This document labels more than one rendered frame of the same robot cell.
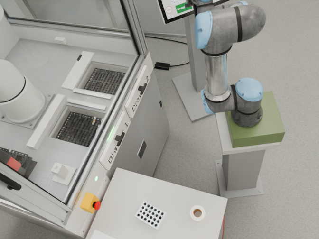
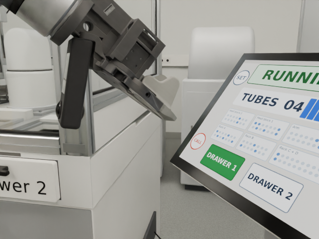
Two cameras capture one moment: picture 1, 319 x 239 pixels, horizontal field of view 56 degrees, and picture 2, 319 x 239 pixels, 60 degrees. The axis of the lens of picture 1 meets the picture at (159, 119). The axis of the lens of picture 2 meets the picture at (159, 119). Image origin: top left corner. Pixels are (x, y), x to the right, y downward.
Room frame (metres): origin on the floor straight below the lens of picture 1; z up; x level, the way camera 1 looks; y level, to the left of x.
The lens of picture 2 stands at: (1.17, -0.73, 1.19)
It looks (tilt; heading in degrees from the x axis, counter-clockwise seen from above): 13 degrees down; 66
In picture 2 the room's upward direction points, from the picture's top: straight up
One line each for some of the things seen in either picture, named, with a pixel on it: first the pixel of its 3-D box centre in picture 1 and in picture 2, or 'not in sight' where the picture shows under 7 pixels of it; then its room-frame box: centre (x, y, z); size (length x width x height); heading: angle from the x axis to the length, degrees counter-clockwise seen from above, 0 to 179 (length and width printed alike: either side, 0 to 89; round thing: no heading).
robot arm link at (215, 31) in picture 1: (217, 69); not in sight; (0.76, -0.28, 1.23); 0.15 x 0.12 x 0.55; 78
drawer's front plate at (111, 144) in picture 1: (116, 140); not in sight; (0.81, 0.24, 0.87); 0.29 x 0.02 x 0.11; 145
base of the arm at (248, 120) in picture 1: (247, 108); not in sight; (0.73, -0.42, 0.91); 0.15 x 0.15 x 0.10
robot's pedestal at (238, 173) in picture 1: (240, 155); not in sight; (0.73, -0.42, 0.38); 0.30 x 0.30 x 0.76; 78
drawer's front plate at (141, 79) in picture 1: (138, 91); (7, 177); (1.07, 0.06, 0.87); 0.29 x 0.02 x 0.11; 145
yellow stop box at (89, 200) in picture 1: (90, 203); not in sight; (0.53, 0.42, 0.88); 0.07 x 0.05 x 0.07; 145
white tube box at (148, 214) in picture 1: (151, 215); not in sight; (0.42, 0.17, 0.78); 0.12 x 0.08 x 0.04; 44
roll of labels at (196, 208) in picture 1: (197, 214); not in sight; (0.36, -0.03, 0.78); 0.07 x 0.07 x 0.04
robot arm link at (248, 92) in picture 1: (247, 95); not in sight; (0.73, -0.41, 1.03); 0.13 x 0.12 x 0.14; 78
